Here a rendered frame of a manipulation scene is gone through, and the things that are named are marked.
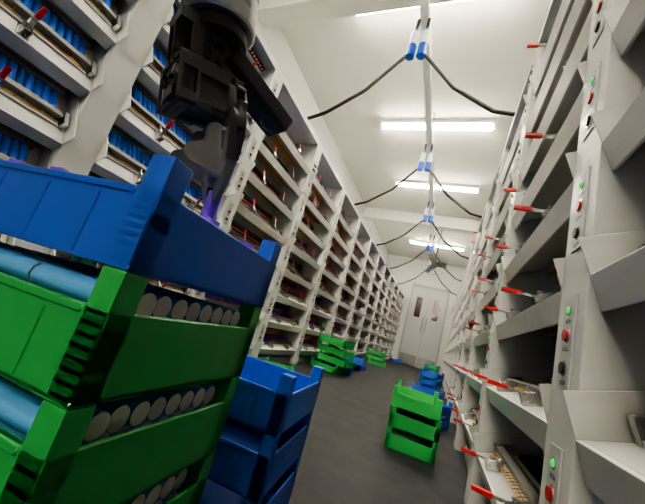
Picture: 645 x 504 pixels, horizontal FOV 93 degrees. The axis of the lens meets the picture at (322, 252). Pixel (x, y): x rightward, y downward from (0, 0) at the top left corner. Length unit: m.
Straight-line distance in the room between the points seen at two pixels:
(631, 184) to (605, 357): 0.23
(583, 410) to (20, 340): 0.52
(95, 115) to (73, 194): 1.02
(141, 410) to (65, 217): 0.15
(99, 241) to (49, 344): 0.07
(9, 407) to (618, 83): 0.74
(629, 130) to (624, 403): 0.31
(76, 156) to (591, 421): 1.31
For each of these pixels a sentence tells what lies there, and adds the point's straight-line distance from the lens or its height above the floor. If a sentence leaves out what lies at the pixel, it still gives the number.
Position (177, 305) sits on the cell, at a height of 0.38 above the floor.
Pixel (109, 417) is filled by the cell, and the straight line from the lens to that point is 0.27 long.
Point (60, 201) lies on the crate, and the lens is 0.29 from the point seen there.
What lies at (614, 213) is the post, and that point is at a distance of 0.55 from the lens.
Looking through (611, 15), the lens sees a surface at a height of 0.97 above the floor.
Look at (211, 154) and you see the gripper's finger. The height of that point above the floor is 0.55.
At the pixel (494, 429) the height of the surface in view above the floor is 0.25.
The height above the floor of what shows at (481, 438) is 0.21.
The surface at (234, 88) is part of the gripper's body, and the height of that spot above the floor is 0.64.
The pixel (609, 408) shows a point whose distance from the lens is 0.49.
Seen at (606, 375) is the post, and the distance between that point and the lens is 0.50.
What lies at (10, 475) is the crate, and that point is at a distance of 0.26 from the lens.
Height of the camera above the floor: 0.40
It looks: 13 degrees up
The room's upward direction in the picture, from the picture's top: 16 degrees clockwise
